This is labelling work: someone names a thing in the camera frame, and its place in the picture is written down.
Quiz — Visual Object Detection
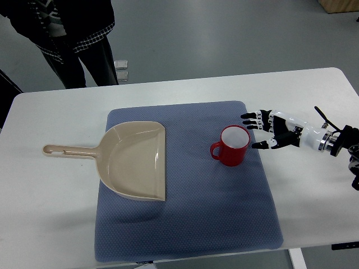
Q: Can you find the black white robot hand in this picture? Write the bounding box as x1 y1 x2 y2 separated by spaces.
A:
241 110 332 151

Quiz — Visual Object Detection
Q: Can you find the red mug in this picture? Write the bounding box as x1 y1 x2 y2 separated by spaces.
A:
210 125 251 167

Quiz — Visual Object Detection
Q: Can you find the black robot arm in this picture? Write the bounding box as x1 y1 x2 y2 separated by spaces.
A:
314 106 358 190

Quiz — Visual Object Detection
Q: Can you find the beige plastic dustpan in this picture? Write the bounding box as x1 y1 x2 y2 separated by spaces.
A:
42 121 166 202

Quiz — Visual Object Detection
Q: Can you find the white table leg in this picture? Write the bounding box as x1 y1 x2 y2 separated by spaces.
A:
288 248 307 269

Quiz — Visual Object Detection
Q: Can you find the wooden box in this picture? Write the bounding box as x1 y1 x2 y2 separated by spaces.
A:
318 0 358 14

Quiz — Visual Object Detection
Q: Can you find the black table control panel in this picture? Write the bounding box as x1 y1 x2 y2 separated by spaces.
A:
331 242 359 251

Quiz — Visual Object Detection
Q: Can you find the grey foot pedal lower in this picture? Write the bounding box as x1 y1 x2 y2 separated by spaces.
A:
116 71 128 82

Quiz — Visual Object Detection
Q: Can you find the grey foot pedal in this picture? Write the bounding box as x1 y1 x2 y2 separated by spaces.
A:
114 60 128 70
116 71 128 82

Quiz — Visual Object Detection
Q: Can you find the grey foot pedal upper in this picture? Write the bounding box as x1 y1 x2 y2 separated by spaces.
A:
114 60 128 70

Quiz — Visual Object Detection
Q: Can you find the person in black clothes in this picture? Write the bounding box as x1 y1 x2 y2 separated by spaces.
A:
1 0 118 89

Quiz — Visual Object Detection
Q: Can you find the dark object left edge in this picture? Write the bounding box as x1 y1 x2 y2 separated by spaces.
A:
0 70 23 128

